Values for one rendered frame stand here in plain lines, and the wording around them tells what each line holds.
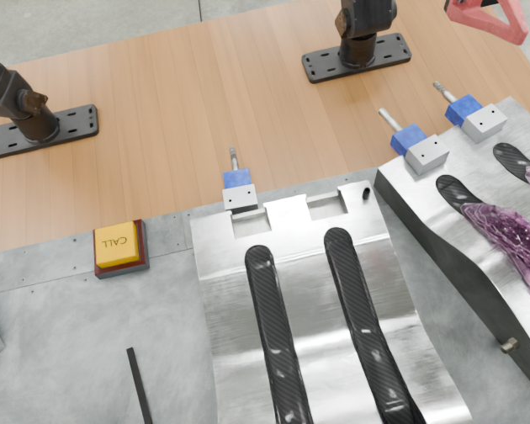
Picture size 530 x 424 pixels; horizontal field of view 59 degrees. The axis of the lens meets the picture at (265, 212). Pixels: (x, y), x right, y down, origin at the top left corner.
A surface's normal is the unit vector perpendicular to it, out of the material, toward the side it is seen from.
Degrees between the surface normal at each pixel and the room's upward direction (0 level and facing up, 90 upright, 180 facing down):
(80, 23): 0
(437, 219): 16
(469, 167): 0
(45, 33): 0
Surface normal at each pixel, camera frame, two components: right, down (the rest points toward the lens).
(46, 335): -0.07, -0.46
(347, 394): -0.17, -0.81
